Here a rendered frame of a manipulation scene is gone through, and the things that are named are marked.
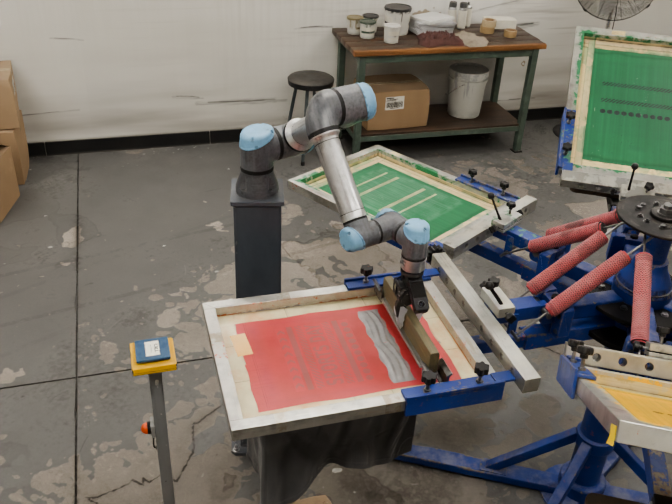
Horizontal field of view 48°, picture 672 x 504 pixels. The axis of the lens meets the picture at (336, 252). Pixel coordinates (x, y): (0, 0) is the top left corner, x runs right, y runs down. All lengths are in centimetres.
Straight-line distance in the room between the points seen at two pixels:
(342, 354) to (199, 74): 384
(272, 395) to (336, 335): 34
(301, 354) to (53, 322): 211
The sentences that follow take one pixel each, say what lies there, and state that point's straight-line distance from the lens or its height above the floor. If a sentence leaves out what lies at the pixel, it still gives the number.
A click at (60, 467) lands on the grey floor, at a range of 340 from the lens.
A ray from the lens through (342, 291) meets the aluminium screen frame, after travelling 251.
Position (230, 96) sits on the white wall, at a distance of 593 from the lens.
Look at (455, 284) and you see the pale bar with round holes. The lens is 252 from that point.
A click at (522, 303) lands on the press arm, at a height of 104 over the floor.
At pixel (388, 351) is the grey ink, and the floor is 96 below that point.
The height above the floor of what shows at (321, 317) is 96.
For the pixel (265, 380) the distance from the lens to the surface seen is 221.
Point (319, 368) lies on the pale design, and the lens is 225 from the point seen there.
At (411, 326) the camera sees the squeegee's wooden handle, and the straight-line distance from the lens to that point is 228.
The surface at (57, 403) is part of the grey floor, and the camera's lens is 368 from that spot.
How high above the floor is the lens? 242
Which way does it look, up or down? 32 degrees down
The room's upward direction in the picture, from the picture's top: 3 degrees clockwise
